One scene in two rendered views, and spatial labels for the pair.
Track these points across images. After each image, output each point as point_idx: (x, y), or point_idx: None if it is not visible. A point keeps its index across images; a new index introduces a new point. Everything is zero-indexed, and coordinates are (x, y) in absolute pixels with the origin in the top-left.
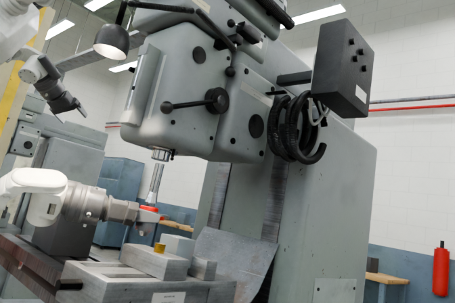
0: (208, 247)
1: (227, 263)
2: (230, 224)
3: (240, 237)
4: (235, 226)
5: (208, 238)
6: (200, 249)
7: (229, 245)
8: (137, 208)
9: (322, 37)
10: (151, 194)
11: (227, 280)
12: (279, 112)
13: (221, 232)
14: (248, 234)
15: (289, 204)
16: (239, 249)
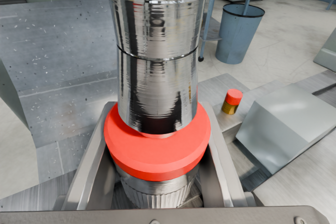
0: (45, 43)
1: (104, 49)
2: None
3: (91, 2)
4: None
5: (22, 28)
6: (30, 54)
7: (83, 22)
8: (327, 220)
9: None
10: (196, 67)
11: (239, 82)
12: None
13: (43, 7)
14: None
15: None
16: (106, 23)
